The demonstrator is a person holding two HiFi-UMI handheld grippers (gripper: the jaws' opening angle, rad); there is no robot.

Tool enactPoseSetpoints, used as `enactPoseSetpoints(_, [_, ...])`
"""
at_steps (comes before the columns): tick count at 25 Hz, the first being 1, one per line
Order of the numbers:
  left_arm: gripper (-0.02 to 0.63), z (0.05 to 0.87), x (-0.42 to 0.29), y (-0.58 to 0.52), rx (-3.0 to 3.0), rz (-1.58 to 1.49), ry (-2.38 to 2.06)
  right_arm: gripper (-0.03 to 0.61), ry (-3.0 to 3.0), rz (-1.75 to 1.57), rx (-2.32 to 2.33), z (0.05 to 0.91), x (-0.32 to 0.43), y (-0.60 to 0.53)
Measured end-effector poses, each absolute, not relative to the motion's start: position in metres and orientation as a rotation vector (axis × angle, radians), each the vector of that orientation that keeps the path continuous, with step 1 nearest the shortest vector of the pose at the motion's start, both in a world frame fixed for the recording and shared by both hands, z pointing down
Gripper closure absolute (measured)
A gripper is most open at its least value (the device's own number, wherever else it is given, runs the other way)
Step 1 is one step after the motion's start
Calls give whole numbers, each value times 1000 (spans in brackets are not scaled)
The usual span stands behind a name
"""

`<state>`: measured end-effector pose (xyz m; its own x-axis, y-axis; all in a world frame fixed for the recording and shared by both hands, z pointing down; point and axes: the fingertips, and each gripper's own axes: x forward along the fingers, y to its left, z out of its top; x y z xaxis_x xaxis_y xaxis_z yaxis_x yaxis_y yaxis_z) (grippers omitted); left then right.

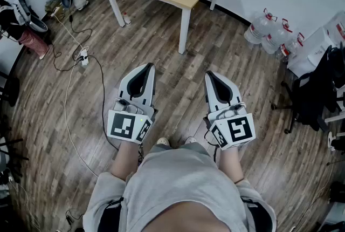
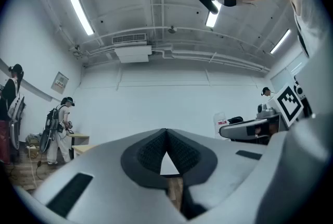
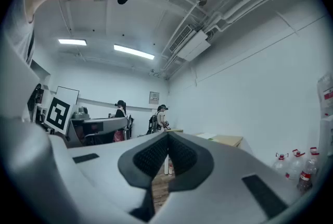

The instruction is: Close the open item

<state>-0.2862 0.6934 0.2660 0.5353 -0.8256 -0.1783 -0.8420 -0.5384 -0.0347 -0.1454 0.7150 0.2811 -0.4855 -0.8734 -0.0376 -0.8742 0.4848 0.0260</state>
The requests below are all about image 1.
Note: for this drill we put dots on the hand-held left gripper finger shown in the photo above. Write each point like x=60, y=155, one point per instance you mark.
x=151, y=90
x=124, y=88

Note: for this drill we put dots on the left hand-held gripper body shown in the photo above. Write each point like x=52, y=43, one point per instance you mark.
x=122, y=124

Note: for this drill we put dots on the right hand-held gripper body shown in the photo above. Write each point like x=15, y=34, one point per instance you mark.
x=240, y=129

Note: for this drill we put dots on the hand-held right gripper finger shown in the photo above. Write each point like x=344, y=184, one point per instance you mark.
x=210, y=96
x=234, y=90

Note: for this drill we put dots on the person's left forearm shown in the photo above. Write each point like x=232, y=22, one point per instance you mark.
x=125, y=158

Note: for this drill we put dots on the person's right forearm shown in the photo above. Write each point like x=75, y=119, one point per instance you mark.
x=229, y=163

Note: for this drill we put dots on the person's left white shoe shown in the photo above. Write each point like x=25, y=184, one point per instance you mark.
x=163, y=141

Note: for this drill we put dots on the person's white shoe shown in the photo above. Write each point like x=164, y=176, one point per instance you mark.
x=190, y=140
x=163, y=141

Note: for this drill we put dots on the person's right white shoe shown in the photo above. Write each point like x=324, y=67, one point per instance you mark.
x=190, y=140

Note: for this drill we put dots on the white power strip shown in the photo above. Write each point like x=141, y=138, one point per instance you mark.
x=84, y=58

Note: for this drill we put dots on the large clear water bottle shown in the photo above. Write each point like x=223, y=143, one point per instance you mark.
x=337, y=24
x=258, y=27
x=276, y=38
x=291, y=48

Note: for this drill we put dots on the small clear plastic bottle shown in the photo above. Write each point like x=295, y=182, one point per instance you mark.
x=127, y=19

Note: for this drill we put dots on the person's grey shirt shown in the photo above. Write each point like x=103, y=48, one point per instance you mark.
x=175, y=177

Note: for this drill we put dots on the black office chair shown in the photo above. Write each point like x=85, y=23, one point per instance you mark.
x=310, y=96

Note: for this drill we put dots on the white cardboard box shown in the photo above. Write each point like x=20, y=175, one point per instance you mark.
x=310, y=55

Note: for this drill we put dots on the red checked cloth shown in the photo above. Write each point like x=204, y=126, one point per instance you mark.
x=33, y=43

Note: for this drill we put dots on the grey helmet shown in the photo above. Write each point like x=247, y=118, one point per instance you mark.
x=37, y=26

